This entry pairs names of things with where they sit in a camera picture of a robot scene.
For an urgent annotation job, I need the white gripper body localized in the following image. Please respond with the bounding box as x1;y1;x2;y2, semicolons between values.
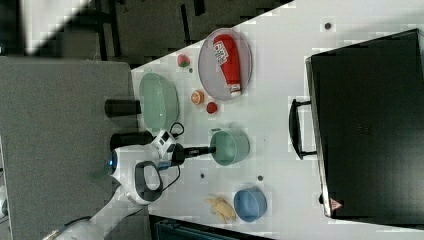
151;130;176;160

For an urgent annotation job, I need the black cylinder lower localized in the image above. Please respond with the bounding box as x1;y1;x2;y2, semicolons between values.
110;131;153;151

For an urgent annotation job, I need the green perforated colander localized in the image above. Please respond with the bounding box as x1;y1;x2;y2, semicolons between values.
139;73;180;131

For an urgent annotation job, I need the toy banana bunch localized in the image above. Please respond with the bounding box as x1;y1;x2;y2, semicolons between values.
205;197;236;224

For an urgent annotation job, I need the small red toy fruit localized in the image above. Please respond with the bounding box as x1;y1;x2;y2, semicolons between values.
206;102;218;114

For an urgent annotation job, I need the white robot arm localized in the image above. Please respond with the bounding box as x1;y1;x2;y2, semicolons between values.
42;130;216;240

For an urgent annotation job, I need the toy orange slice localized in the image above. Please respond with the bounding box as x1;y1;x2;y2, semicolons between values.
191;90;204;105

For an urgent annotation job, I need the red ketchup bottle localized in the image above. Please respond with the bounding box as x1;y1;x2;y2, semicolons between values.
213;34;241;97

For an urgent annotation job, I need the green mug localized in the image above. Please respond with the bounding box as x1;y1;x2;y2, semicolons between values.
210;128;250;166

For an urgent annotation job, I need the black cylinder upper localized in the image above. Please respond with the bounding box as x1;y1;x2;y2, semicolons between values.
104;99;141;118

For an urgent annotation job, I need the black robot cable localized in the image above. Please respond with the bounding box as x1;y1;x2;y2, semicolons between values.
159;121;186;194

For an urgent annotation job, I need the black cylinder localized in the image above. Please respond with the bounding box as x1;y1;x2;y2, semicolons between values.
110;131;153;151
104;99;141;118

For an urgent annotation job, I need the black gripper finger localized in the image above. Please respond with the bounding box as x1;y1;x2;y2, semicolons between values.
171;143;216;166

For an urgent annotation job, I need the toy strawberry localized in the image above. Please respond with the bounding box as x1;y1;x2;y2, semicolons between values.
177;54;190;68

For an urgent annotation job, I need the black toaster oven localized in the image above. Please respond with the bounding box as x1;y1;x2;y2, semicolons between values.
305;29;424;229

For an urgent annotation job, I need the pink round plate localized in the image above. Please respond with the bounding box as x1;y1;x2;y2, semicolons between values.
198;28;252;101

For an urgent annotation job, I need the blue bowl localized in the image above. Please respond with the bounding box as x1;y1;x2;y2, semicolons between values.
233;187;267;222

